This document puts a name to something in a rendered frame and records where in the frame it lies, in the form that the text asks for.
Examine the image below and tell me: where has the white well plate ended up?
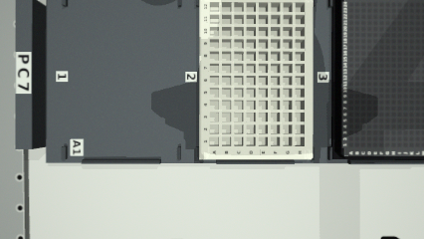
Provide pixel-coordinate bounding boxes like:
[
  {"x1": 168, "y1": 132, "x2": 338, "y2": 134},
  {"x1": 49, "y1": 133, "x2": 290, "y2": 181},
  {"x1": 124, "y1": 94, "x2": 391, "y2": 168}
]
[{"x1": 199, "y1": 0, "x2": 313, "y2": 159}]

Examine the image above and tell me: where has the grey perforated base plate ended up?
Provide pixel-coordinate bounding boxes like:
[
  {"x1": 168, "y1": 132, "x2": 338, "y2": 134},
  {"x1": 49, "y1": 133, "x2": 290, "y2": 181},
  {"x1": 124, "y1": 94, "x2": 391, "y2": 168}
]
[{"x1": 0, "y1": 0, "x2": 24, "y2": 239}]

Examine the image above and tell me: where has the black well plate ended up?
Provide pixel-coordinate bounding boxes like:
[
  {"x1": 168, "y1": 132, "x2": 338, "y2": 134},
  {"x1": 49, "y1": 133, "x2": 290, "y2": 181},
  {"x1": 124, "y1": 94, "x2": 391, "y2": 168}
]
[{"x1": 331, "y1": 0, "x2": 424, "y2": 159}]

